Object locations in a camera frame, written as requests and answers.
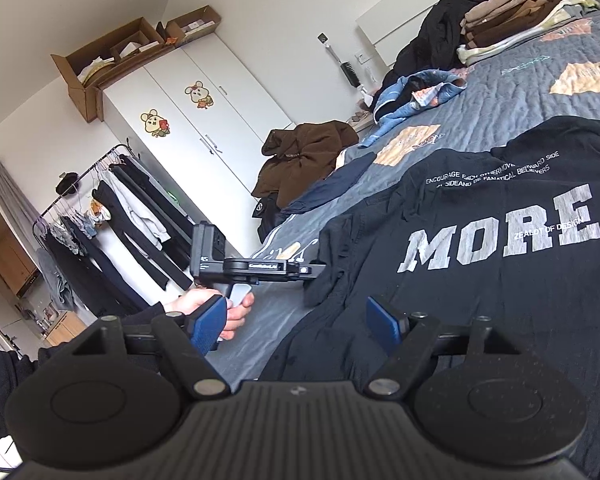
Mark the stack of folded brown clothes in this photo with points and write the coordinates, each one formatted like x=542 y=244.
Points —
x=520 y=15

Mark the light blue denim garment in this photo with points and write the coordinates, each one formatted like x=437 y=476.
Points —
x=405 y=100

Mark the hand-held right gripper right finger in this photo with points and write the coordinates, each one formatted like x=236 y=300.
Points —
x=382 y=322

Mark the black puffy jacket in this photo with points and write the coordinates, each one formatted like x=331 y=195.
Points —
x=440 y=35

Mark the black printed t-shirt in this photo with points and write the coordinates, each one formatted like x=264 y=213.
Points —
x=480 y=310

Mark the black hanging brush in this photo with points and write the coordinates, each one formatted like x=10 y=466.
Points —
x=350 y=72

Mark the grey curtain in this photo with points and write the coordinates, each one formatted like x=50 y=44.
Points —
x=25 y=200

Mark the low wooden cabinet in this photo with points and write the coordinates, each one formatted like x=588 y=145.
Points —
x=67 y=330

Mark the row of hanging clothes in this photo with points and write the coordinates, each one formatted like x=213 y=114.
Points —
x=130 y=220

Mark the large cardboard box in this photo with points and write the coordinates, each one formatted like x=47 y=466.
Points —
x=85 y=100

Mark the small cardboard box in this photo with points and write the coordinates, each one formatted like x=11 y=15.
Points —
x=190 y=27

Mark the white wall socket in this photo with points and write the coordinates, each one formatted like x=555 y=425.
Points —
x=365 y=56

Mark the navy blue garment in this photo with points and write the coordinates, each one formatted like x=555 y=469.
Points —
x=330 y=185

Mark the brown jacket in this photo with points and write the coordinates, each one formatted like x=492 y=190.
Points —
x=305 y=155

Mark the black hat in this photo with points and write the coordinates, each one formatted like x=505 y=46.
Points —
x=67 y=184

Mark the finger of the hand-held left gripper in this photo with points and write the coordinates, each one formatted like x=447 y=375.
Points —
x=311 y=270

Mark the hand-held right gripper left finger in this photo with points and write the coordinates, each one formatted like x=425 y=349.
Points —
x=207 y=322

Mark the white headboard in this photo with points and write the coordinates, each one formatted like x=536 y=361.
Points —
x=405 y=15

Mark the black clothes rack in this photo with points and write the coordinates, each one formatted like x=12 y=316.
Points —
x=37 y=220

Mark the white wardrobe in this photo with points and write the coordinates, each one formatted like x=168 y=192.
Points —
x=190 y=160

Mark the person's left hand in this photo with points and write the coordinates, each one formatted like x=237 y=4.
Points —
x=200 y=300

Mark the cartoon mouse sticker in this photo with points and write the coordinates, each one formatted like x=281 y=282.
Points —
x=155 y=122
x=199 y=94

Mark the black jacket with patch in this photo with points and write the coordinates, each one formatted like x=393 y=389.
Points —
x=270 y=215

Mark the person's black clothing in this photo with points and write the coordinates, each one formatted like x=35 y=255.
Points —
x=0 y=390

